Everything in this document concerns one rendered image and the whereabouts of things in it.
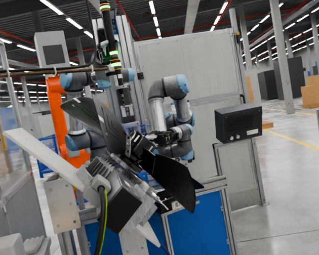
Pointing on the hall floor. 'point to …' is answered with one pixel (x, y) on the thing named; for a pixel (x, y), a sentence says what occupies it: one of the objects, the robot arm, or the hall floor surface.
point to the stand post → (66, 240)
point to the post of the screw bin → (166, 235)
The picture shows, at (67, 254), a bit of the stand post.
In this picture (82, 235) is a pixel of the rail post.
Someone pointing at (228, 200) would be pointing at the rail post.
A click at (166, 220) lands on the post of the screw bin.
